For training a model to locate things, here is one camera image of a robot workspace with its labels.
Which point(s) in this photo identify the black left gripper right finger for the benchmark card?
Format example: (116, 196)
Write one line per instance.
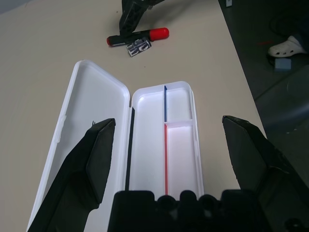
(260, 169)

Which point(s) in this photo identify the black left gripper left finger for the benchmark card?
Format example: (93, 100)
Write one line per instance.
(79, 174)

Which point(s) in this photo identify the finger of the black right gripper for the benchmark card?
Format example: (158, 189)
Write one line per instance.
(131, 19)
(153, 3)

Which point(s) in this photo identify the small black metal clip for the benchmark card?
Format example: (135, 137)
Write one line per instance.
(138, 47)

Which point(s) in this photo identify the black marker with red cap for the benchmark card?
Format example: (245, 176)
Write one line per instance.
(159, 33)

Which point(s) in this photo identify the white plastic pencil case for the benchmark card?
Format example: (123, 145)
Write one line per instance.
(149, 145)

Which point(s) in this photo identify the small blue grey box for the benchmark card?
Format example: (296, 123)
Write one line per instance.
(282, 64)

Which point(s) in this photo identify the white clog shoe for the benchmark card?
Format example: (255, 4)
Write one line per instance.
(287, 47)

